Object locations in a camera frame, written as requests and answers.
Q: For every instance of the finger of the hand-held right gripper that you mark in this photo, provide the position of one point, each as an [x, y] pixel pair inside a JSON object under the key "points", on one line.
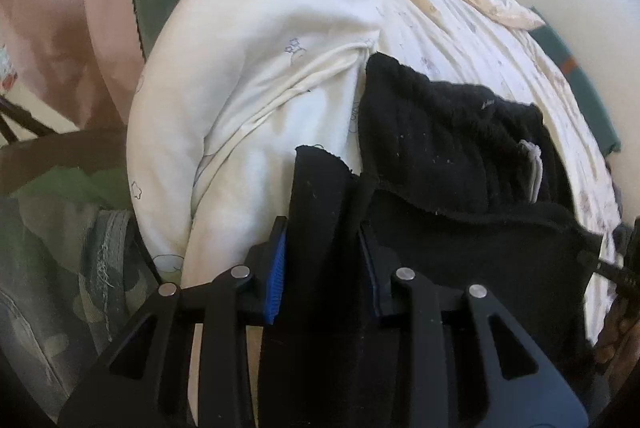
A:
{"points": [[602, 268]]}

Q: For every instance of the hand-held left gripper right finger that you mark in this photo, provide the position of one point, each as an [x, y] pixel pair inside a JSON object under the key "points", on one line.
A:
{"points": [[385, 293]]}

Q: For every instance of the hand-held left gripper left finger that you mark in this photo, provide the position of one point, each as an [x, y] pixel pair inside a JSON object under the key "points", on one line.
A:
{"points": [[276, 278]]}

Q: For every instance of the black pants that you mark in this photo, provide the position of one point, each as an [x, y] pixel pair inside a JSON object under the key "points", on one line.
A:
{"points": [[450, 147]]}

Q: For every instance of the camouflage pants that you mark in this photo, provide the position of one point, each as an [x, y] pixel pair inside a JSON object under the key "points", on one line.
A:
{"points": [[60, 258]]}

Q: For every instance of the person's right hand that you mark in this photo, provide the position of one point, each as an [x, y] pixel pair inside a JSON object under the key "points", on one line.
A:
{"points": [[612, 333]]}

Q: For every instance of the teal bed sheet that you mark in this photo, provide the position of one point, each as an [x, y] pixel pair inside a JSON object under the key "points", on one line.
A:
{"points": [[590, 97]]}

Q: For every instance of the cream printed duvet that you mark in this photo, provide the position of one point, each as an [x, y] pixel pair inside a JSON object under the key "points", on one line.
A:
{"points": [[275, 32]]}

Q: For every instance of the dark folding chair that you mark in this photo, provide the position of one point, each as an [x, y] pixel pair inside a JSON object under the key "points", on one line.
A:
{"points": [[60, 152]]}

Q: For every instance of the pink curtain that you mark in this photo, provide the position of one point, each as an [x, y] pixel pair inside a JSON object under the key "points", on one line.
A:
{"points": [[75, 7]]}

